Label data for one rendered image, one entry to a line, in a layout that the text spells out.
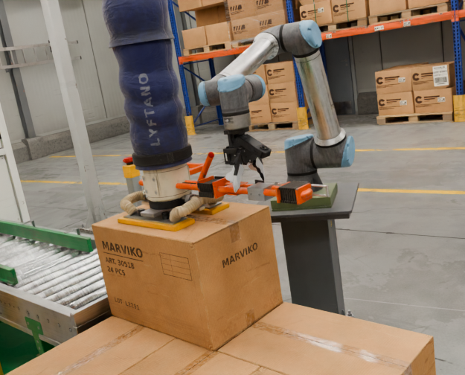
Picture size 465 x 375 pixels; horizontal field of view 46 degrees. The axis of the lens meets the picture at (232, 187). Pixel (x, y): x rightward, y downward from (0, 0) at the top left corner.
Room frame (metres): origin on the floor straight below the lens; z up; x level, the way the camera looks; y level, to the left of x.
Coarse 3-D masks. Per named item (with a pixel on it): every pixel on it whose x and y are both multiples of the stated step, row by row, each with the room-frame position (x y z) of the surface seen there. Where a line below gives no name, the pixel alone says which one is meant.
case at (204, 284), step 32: (96, 224) 2.10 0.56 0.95; (192, 224) 1.89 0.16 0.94; (224, 224) 1.83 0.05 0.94; (256, 224) 1.91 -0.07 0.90; (128, 256) 1.96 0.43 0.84; (160, 256) 1.82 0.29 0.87; (192, 256) 1.71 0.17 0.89; (224, 256) 1.78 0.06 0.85; (256, 256) 1.90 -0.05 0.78; (128, 288) 1.99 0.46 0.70; (160, 288) 1.85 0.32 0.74; (192, 288) 1.73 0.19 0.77; (224, 288) 1.76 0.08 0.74; (256, 288) 1.88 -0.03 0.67; (128, 320) 2.03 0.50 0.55; (160, 320) 1.88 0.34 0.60; (192, 320) 1.75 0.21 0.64; (224, 320) 1.74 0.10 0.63; (256, 320) 1.86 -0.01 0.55
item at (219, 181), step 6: (204, 180) 1.90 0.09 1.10; (210, 180) 1.91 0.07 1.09; (216, 180) 1.90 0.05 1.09; (222, 180) 1.86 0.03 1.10; (198, 186) 1.87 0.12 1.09; (204, 186) 1.85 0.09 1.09; (210, 186) 1.83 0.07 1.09; (216, 186) 1.83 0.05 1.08; (204, 192) 1.85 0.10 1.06; (210, 192) 1.84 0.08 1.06; (216, 192) 1.83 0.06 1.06; (216, 198) 1.83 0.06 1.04
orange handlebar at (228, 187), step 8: (192, 168) 2.22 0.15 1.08; (200, 168) 2.23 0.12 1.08; (176, 184) 1.98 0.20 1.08; (184, 184) 1.95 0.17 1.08; (192, 184) 1.93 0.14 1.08; (232, 184) 1.82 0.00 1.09; (240, 184) 1.79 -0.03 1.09; (248, 184) 1.80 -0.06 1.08; (224, 192) 1.81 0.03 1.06; (232, 192) 1.78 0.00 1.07; (240, 192) 1.76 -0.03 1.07; (264, 192) 1.69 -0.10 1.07; (272, 192) 1.66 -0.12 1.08; (304, 192) 1.59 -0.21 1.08
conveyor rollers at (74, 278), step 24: (0, 240) 3.54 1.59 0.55; (24, 240) 3.46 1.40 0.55; (24, 264) 2.97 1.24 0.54; (48, 264) 2.89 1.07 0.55; (72, 264) 2.88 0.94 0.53; (96, 264) 2.79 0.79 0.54; (24, 288) 2.59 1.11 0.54; (48, 288) 2.58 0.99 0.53; (72, 288) 2.48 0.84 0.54; (96, 288) 2.46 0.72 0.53
